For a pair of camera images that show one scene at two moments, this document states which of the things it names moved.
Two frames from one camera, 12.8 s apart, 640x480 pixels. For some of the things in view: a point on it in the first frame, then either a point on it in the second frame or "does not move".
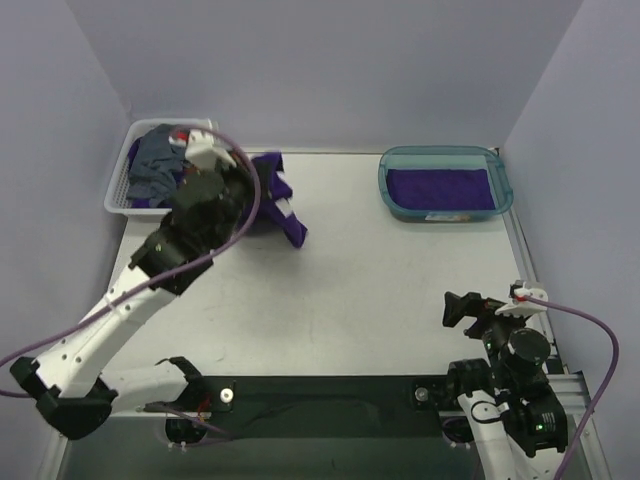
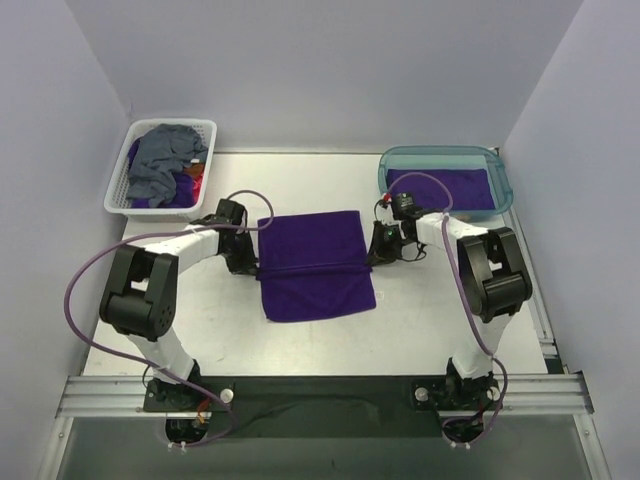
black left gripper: (220, 176) to (245, 257)
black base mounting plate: (317, 407) does not move
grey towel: (157, 165) does not move
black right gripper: (476, 314) to (379, 250)
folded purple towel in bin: (440, 189) does not move
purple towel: (273, 186) to (314, 265)
